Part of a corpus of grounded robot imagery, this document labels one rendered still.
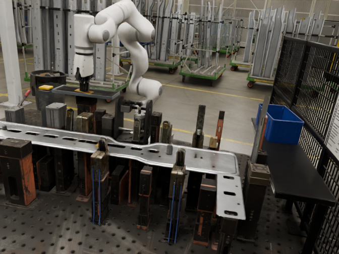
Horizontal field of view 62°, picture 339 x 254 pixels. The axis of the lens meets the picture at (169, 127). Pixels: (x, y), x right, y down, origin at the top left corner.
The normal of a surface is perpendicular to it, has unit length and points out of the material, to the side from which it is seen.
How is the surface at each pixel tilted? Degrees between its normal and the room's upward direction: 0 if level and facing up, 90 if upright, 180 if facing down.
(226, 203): 0
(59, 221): 0
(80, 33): 91
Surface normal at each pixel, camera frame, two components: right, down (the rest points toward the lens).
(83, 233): 0.08, -0.93
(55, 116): -0.16, 0.34
